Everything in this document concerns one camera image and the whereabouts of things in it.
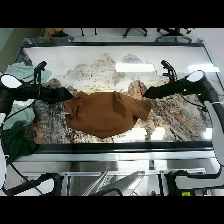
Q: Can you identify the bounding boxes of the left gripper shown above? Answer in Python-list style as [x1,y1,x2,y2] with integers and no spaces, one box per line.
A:
[42,86,75,102]

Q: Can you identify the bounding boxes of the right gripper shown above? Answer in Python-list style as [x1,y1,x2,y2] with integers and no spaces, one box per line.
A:
[142,80,179,100]

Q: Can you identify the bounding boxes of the brown T-shirt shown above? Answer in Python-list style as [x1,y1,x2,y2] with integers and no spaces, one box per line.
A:
[62,90,154,140]

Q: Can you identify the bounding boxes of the pale green garment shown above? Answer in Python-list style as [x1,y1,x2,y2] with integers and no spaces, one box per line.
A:
[2,99,36,131]
[4,62,53,85]

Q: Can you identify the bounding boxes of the black chair base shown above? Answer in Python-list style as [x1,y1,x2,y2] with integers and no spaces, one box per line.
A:
[156,27,195,37]
[122,27,149,38]

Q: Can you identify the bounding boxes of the dark green garment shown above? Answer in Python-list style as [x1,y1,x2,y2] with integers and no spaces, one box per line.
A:
[1,121,38,165]

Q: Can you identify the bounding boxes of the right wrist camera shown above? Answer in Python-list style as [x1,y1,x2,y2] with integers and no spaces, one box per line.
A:
[160,59,178,83]

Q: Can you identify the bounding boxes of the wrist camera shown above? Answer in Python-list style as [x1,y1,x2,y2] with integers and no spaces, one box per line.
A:
[32,60,48,97]
[160,59,178,83]

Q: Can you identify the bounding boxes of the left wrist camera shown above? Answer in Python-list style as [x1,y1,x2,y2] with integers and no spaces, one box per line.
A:
[32,60,48,97]

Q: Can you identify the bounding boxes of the black cable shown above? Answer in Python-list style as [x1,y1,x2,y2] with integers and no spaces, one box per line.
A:
[2,161,45,197]
[180,94,208,112]

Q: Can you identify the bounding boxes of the silver frame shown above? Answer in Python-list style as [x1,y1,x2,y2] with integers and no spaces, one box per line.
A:
[13,150,224,197]

